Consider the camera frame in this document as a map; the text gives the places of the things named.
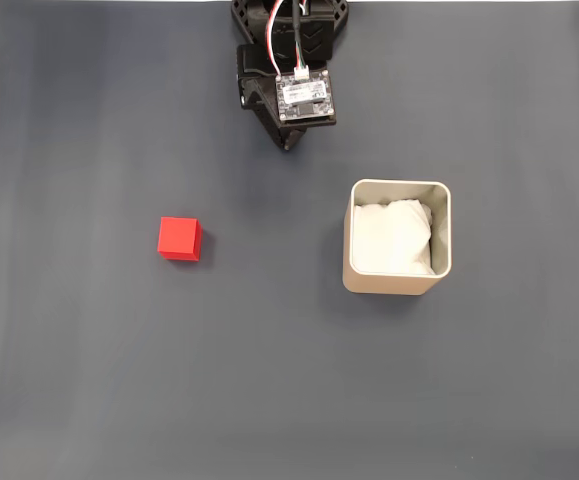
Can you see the red cube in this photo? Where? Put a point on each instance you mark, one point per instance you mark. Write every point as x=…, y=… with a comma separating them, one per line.
x=179, y=237

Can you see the beige metal box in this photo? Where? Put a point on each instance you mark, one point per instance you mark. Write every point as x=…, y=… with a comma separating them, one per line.
x=394, y=285

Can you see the white tissue paper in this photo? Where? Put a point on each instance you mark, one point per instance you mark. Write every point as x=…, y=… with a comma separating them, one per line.
x=389, y=240

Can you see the camera circuit board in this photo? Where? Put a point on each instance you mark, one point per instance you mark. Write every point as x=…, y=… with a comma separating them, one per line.
x=305, y=95

